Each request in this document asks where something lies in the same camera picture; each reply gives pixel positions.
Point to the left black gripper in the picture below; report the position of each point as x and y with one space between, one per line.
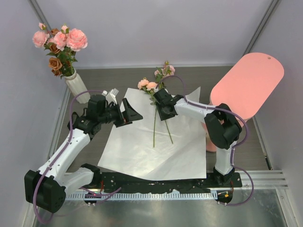
130 114

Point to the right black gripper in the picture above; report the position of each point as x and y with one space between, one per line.
164 117

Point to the peach rose stem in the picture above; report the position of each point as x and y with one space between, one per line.
150 88

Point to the white wrapping paper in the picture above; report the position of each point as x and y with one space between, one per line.
152 149

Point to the pink rose stem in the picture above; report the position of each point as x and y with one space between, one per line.
161 73

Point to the pink artificial flower bunch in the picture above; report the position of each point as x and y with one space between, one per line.
62 44

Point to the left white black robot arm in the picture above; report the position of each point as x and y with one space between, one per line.
48 187

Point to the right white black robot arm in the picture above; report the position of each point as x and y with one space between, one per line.
221 124

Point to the white ribbed vase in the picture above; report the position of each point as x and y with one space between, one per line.
77 86

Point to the pink tiered shelf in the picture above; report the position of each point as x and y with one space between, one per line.
248 84

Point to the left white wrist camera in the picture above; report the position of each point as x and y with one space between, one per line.
111 96

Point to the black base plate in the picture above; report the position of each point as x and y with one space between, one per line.
111 181

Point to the white slotted cable duct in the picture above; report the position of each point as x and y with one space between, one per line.
174 195

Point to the aluminium frame post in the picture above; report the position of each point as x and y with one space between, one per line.
39 13

